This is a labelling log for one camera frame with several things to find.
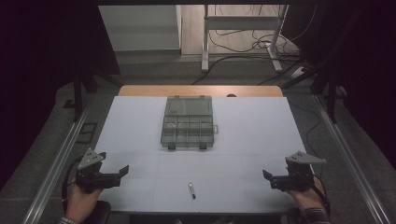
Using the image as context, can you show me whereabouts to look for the tangle of black floor cables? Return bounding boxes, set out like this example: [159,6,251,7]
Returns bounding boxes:
[190,4,318,87]

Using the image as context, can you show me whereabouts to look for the clear plastic organizer box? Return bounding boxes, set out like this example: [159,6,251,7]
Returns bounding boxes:
[160,95,219,151]

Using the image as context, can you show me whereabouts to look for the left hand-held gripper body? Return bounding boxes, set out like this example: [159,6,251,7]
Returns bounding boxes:
[75,148,121,194]

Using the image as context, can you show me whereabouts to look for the left hand-held gripper cable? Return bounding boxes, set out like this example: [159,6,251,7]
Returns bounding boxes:
[61,155,82,213]

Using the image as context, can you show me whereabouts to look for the black floor frame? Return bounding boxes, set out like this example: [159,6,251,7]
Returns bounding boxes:
[76,122,99,145]

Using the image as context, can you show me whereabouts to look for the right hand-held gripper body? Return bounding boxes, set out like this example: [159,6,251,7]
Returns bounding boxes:
[270,150,328,192]

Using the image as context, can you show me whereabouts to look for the aluminium rail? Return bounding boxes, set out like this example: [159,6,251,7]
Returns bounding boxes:
[21,92,96,224]
[312,92,391,224]

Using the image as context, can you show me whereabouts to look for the thin black floor cable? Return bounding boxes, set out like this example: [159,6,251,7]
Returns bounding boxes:
[288,98,323,180]

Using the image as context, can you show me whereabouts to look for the white power strip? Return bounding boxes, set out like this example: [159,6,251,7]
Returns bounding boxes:
[290,65,306,79]

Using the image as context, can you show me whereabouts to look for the person's right hand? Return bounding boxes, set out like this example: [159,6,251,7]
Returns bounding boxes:
[286,176,328,216]

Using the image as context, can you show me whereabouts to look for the white table mat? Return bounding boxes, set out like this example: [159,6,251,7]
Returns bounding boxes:
[93,95,308,216]

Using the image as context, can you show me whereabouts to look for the person's left hand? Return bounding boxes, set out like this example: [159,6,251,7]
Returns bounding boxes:
[64,179,104,223]

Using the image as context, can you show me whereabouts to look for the white desk frame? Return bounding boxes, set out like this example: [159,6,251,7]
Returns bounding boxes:
[201,4,290,74]

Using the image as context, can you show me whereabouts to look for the white cabinet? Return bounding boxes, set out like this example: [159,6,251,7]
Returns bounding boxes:
[98,4,182,52]

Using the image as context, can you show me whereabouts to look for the black metal stand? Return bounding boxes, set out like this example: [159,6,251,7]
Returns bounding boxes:
[281,60,342,125]
[64,66,124,123]

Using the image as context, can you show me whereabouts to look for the dark curtain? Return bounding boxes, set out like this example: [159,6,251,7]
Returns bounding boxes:
[0,0,120,190]
[281,0,396,171]

